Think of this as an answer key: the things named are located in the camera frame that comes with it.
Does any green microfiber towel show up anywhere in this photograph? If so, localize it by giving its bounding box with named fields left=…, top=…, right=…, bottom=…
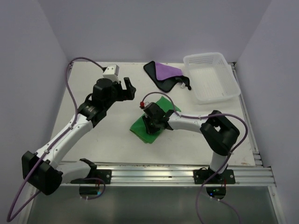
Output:
left=130, top=97, right=173, bottom=144

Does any black and purple towel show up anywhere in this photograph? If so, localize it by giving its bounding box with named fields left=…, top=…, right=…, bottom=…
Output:
left=143, top=61, right=192, bottom=93

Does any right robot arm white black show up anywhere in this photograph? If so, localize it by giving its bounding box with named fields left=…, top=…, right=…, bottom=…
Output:
left=140, top=102, right=240, bottom=183

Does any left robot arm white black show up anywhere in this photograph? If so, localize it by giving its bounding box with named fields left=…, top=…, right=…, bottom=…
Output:
left=21, top=77, right=136, bottom=196

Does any white plastic basket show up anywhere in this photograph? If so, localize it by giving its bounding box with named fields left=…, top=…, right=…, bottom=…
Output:
left=183, top=52, right=241, bottom=104

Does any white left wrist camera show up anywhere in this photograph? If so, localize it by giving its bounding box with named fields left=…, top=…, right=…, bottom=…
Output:
left=103, top=64, right=119, bottom=82

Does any aluminium mounting rail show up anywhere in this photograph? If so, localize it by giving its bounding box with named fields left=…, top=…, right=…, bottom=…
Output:
left=65, top=164, right=276, bottom=187

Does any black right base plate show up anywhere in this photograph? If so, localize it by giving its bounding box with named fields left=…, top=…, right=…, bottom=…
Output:
left=193, top=168, right=236, bottom=185

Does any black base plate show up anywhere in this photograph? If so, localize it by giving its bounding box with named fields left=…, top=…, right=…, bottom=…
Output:
left=193, top=168, right=236, bottom=185
left=93, top=169, right=112, bottom=184

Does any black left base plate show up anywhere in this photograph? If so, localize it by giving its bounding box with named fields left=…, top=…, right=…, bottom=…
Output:
left=93, top=169, right=112, bottom=184

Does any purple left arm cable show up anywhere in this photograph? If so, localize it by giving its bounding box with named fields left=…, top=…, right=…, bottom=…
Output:
left=6, top=57, right=106, bottom=222

